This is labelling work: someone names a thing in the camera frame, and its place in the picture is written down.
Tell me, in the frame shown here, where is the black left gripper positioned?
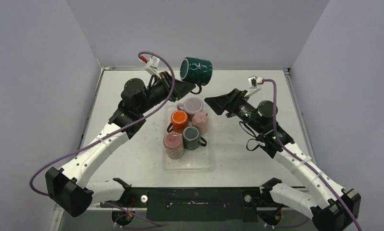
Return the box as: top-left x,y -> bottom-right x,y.
137,71 -> 196,115

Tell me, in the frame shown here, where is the dark green glossy mug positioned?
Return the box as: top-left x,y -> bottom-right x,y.
180,57 -> 213,95

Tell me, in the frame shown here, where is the dark grey mug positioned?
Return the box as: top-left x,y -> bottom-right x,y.
182,126 -> 207,150

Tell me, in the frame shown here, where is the pink ghost pattern mug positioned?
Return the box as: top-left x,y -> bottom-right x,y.
163,132 -> 185,159

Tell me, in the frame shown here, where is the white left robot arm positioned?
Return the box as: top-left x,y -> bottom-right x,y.
45,72 -> 197,217

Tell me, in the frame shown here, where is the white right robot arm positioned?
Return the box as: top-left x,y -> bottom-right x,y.
204,89 -> 361,231

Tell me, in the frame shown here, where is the lilac ribbed mug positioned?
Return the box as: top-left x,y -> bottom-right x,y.
176,97 -> 204,121

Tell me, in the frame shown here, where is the light pink faceted mug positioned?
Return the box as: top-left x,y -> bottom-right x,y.
192,112 -> 209,136

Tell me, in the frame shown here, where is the orange mug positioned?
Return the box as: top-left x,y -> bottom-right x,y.
167,110 -> 188,134

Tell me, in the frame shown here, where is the clear plastic tray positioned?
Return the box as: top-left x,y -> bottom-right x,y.
162,101 -> 215,173

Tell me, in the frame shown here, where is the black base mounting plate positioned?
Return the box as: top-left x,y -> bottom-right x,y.
112,187 -> 284,222

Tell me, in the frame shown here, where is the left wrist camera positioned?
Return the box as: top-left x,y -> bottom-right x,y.
139,55 -> 160,78

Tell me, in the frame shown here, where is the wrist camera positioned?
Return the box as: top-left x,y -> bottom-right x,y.
244,76 -> 264,98
139,55 -> 160,78

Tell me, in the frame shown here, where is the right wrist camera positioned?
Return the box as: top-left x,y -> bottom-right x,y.
244,76 -> 264,98

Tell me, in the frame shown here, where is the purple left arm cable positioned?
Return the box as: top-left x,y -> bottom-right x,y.
29,51 -> 176,197

